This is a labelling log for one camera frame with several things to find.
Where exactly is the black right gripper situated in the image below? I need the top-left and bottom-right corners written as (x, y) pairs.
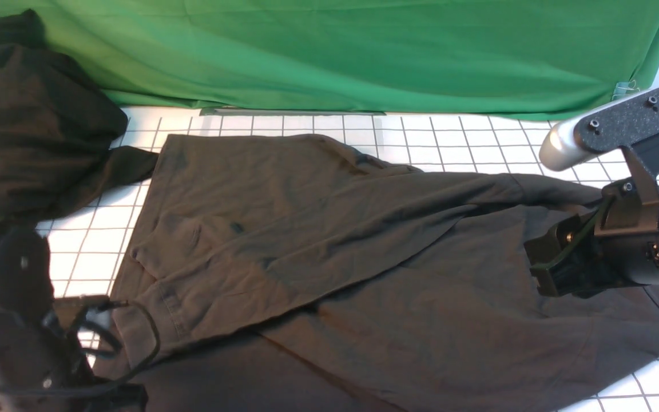
top-left (524, 183), bottom-right (659, 298)

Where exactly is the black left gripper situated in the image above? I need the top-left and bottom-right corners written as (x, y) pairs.
top-left (0, 219), bottom-right (53, 321)

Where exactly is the gray long-sleeve top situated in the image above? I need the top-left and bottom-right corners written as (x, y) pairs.
top-left (113, 135), bottom-right (659, 411)

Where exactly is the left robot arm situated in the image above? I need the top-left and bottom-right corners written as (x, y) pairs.
top-left (0, 221), bottom-right (148, 411)

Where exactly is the black garment pile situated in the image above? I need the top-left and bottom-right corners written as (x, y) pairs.
top-left (0, 10), bottom-right (158, 221)

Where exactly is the metal binder clip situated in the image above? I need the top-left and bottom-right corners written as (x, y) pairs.
top-left (612, 80), bottom-right (641, 101)

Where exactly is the green backdrop cloth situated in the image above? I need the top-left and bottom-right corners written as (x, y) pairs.
top-left (0, 1), bottom-right (659, 120)

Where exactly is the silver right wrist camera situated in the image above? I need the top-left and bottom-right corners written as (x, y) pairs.
top-left (539, 88), bottom-right (659, 172)

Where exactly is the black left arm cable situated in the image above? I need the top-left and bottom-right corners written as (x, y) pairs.
top-left (0, 295), bottom-right (161, 401)

